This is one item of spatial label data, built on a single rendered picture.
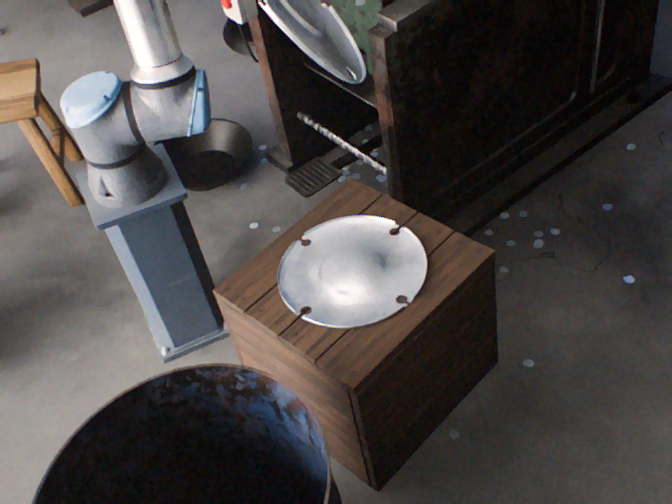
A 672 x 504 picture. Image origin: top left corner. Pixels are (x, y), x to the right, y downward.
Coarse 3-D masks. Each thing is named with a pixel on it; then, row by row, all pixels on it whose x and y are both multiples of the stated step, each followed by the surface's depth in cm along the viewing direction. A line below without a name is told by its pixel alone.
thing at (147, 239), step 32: (160, 192) 174; (96, 224) 170; (128, 224) 174; (160, 224) 177; (128, 256) 180; (160, 256) 182; (192, 256) 186; (160, 288) 188; (192, 288) 192; (160, 320) 194; (192, 320) 198; (224, 320) 205; (160, 352) 202
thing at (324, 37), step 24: (264, 0) 112; (288, 0) 118; (312, 0) 131; (288, 24) 113; (312, 24) 120; (336, 24) 134; (312, 48) 115; (336, 48) 125; (336, 72) 116; (360, 72) 127
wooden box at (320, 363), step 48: (336, 192) 182; (288, 240) 174; (432, 240) 168; (240, 288) 166; (432, 288) 159; (480, 288) 166; (240, 336) 172; (288, 336) 156; (336, 336) 155; (384, 336) 153; (432, 336) 159; (480, 336) 175; (336, 384) 151; (384, 384) 154; (432, 384) 168; (336, 432) 166; (384, 432) 162; (432, 432) 178; (384, 480) 170
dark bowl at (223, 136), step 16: (224, 128) 254; (240, 128) 250; (176, 144) 254; (192, 144) 255; (208, 144) 255; (224, 144) 254; (240, 144) 250; (176, 160) 252; (192, 160) 253; (208, 160) 252; (224, 160) 251; (240, 160) 247; (192, 176) 248; (208, 176) 247; (224, 176) 235
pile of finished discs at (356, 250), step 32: (320, 224) 174; (352, 224) 174; (384, 224) 173; (288, 256) 170; (320, 256) 169; (352, 256) 167; (384, 256) 166; (416, 256) 165; (288, 288) 164; (320, 288) 163; (352, 288) 161; (384, 288) 161; (416, 288) 159; (320, 320) 157; (352, 320) 156
